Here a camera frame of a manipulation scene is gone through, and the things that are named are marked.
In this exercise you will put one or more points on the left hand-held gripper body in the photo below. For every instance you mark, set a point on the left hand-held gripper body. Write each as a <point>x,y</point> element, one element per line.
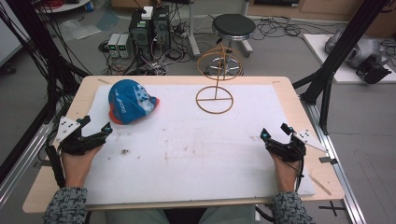
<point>73,144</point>

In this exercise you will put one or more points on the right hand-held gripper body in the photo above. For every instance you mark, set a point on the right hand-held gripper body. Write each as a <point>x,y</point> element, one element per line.
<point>289,151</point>

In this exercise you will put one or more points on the blue and orange cap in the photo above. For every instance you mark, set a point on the blue and orange cap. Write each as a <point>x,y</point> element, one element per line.
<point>130,99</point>

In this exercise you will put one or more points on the person's left hand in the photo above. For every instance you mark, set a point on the person's left hand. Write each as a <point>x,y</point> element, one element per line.
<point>76,168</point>

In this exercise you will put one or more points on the person's right hand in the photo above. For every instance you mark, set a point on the person's right hand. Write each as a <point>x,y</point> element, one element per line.
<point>286,175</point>

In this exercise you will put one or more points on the black tape strip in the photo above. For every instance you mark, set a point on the black tape strip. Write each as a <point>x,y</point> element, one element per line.
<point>327,160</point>

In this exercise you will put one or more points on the thin wooden stick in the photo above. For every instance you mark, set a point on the thin wooden stick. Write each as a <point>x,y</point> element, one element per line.
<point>320,185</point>

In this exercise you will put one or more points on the black tape cross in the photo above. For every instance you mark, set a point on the black tape cross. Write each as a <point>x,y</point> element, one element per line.
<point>332,207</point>

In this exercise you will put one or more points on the white foam mat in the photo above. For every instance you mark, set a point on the white foam mat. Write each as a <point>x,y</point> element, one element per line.
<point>193,149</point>

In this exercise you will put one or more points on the white floor board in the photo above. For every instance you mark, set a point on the white floor board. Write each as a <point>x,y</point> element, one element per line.
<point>342,76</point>

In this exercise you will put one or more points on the grey power supply unit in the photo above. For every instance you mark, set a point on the grey power supply unit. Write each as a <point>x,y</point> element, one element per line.
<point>124,45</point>
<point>113,43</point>

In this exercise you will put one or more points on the person's right leg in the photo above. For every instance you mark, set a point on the person's right leg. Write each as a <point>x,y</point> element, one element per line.
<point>229,216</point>

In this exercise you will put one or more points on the clear plastic sheet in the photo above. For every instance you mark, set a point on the clear plastic sheet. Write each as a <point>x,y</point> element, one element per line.
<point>77,29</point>

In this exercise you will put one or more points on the black computer tower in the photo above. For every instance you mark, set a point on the black computer tower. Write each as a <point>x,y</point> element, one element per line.
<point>140,34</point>
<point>162,28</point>

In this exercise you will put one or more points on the black device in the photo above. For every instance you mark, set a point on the black device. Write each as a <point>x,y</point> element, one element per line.
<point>372,71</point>

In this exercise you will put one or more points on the grey rounded device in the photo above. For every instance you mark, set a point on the grey rounded device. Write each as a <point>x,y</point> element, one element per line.
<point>364,49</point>

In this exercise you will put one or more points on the black round stool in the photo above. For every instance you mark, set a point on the black round stool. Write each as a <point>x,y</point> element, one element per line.
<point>233,25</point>

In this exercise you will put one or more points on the grey desk leg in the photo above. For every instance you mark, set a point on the grey desk leg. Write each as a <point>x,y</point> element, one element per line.
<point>193,37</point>

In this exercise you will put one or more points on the white adapter box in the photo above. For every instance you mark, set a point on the white adapter box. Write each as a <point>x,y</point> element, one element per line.
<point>147,13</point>

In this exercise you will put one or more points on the aluminium rail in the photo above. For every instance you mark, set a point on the aluminium rail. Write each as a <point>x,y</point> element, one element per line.
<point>21,165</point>
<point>337,174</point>

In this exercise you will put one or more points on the black metal frame post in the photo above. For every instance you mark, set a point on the black metal frame post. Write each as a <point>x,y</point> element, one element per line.
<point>345,43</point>
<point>40,40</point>

